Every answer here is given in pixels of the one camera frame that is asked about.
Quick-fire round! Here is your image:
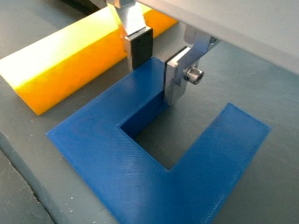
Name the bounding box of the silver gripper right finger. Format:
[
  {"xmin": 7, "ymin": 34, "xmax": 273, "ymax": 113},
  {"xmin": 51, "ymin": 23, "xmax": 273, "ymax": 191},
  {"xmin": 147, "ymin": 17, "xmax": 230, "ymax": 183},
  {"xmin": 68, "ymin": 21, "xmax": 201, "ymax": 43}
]
[{"xmin": 163, "ymin": 25, "xmax": 219, "ymax": 105}]

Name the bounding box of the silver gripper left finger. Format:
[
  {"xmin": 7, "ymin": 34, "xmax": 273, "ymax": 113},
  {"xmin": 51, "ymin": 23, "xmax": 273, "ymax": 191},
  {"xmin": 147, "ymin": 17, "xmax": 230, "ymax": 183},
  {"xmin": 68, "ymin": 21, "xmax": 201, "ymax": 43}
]
[{"xmin": 107, "ymin": 0, "xmax": 154, "ymax": 70}]

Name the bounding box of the blue U-shaped block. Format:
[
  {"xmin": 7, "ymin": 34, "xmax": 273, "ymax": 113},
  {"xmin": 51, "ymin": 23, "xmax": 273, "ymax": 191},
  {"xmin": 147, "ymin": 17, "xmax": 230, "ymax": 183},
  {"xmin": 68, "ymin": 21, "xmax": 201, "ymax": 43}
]
[{"xmin": 47, "ymin": 59, "xmax": 270, "ymax": 224}]

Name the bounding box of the yellow long bar block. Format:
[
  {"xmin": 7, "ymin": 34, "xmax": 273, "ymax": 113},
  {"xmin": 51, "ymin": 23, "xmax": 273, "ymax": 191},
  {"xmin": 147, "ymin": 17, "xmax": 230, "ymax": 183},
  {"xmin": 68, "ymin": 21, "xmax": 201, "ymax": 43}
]
[{"xmin": 0, "ymin": 3, "xmax": 181, "ymax": 116}]

